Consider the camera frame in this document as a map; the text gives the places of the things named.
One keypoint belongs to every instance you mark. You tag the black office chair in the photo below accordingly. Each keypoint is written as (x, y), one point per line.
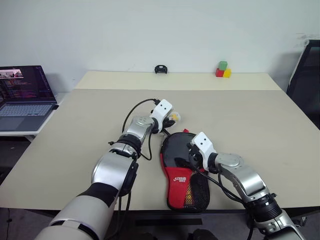
(306, 82)

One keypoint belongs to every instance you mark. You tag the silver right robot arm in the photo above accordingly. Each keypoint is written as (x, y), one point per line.
(250, 175)

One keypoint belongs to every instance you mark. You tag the white side table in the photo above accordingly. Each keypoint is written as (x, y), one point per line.
(15, 133)

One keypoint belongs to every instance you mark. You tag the small yellow white object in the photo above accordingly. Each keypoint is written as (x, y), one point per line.
(175, 117)

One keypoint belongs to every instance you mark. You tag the black red paddle case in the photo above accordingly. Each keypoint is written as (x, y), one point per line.
(178, 190)

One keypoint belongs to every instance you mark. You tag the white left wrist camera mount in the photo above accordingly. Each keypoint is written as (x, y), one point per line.
(161, 110)

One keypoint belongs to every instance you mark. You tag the yellow cube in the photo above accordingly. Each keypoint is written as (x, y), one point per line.
(227, 73)

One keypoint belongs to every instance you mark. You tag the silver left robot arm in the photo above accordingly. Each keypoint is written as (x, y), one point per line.
(112, 170)

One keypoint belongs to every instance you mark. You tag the dark blue open laptop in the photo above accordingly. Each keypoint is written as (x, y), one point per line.
(25, 112)

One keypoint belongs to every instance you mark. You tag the green cube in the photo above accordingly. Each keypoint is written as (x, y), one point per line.
(222, 65)

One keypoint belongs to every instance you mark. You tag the dark rounded shape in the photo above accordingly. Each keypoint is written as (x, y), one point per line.
(203, 235)

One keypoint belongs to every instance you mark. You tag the red cube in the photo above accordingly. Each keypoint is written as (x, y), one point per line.
(219, 72)

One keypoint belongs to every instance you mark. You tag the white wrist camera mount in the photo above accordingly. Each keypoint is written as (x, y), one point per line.
(203, 146)
(161, 110)

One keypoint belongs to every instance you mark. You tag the black table frame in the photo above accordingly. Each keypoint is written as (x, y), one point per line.
(167, 222)

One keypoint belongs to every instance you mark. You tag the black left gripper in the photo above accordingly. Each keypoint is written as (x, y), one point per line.
(167, 123)

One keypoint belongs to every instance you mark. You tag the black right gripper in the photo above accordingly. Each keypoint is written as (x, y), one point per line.
(196, 157)

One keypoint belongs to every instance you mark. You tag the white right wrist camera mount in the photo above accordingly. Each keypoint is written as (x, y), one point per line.
(203, 146)

